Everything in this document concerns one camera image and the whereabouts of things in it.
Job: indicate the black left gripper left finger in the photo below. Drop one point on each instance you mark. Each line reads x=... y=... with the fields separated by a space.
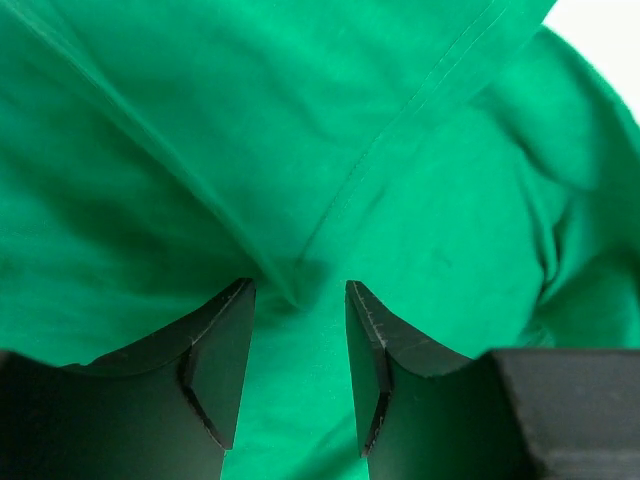
x=163 y=407

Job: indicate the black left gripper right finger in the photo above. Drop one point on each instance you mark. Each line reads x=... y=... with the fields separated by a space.
x=424 y=411

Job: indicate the green t shirt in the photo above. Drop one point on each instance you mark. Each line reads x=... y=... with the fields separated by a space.
x=457 y=157

